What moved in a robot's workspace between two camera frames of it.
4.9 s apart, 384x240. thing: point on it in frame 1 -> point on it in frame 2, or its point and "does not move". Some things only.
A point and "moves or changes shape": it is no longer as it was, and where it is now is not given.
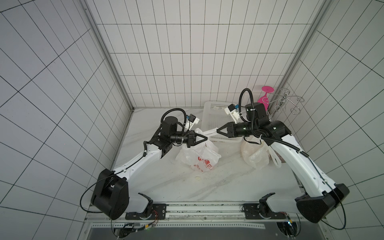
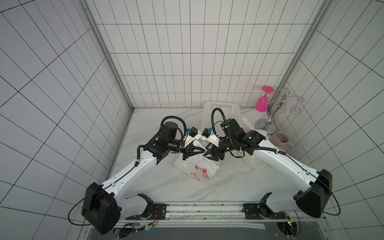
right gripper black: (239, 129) -> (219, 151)
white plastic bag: (201, 156) moves or changes shape
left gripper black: (191, 139) -> (189, 151)
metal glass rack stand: (282, 99) does not move
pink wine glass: (264, 99) does not move
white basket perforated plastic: (213, 115) does not move
